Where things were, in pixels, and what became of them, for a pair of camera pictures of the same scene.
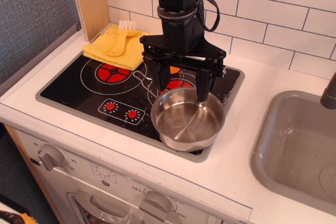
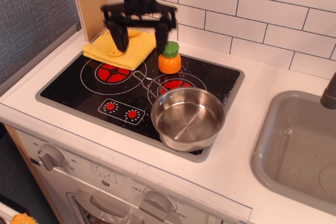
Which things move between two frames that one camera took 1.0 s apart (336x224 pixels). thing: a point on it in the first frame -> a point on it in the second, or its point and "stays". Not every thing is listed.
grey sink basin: (293, 155) stays
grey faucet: (328, 99) stays
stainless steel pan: (182, 122) stays
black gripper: (182, 42) -> (139, 9)
